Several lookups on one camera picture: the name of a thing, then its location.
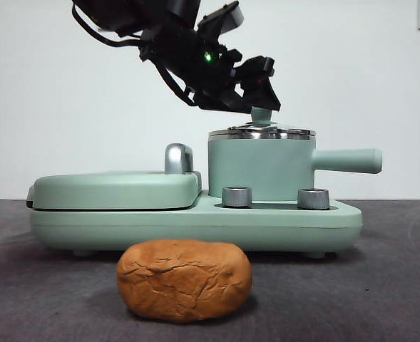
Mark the green hinged griddle cover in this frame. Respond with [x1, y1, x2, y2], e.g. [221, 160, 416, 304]
[26, 170, 204, 212]

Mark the green pot with handle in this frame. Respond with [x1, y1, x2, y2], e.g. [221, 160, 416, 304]
[208, 131, 384, 200]

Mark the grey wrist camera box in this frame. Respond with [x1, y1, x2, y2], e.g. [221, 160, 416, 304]
[197, 1, 245, 33]

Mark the green breakfast maker base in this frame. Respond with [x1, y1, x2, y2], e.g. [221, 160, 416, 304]
[29, 190, 363, 259]

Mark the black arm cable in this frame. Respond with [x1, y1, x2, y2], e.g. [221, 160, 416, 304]
[71, 3, 196, 107]

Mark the glass lid with green knob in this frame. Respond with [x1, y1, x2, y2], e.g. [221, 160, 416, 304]
[208, 106, 317, 142]

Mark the silver control knob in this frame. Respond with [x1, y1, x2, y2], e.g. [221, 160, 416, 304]
[297, 187, 332, 211]
[222, 185, 254, 208]

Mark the chrome griddle cover handle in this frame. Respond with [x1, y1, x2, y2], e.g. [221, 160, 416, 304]
[164, 142, 198, 176]

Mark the brown potato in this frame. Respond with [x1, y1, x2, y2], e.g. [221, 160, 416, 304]
[116, 239, 252, 325]

